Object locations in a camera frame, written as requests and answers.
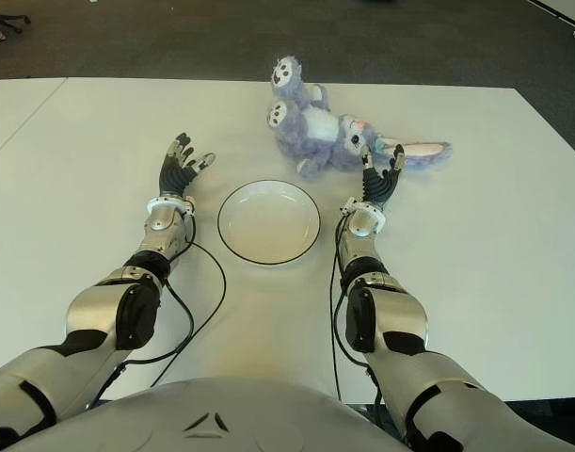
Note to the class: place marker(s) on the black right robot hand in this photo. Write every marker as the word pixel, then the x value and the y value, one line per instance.
pixel 376 186

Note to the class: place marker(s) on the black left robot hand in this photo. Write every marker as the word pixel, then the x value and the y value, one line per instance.
pixel 174 179

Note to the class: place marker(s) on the purple plush bunny doll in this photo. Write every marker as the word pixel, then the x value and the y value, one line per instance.
pixel 315 124

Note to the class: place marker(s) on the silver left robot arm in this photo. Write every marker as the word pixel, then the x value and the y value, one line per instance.
pixel 94 301

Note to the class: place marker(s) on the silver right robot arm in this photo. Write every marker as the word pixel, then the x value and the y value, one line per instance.
pixel 400 301

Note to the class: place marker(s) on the white plate with black rim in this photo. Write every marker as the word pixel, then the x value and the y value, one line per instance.
pixel 268 226

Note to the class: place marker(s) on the black office chair base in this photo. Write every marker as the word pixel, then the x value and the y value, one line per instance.
pixel 16 20

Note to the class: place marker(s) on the silver robot torso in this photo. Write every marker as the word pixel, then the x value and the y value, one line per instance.
pixel 230 414

